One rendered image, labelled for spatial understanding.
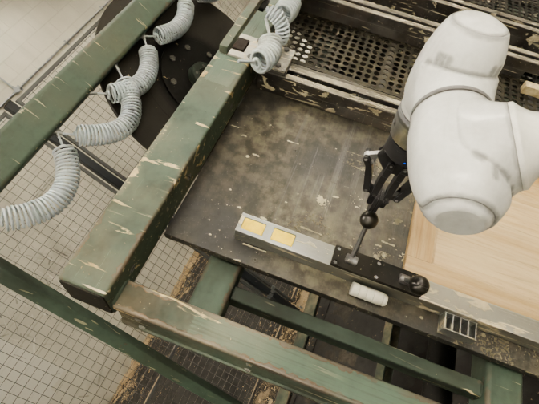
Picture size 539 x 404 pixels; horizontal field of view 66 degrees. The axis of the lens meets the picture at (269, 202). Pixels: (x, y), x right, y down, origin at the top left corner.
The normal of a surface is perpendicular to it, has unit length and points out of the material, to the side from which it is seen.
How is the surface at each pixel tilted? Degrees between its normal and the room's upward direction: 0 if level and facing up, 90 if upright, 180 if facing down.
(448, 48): 43
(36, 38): 90
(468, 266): 55
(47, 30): 90
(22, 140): 90
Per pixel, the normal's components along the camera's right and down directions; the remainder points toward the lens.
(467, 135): -0.36, -0.52
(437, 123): -0.56, -0.56
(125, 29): 0.63, -0.25
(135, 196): 0.11, -0.54
